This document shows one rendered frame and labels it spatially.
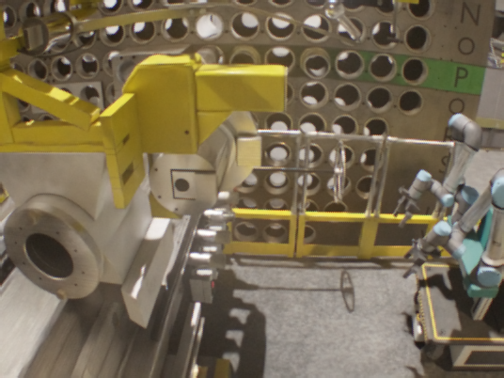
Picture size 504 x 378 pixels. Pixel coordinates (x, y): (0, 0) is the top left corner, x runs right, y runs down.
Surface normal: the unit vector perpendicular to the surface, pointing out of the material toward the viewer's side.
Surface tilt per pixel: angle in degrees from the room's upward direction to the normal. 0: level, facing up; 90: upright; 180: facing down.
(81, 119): 90
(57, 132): 90
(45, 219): 90
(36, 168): 90
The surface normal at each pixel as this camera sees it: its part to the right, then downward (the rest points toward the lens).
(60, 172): -0.08, 0.51
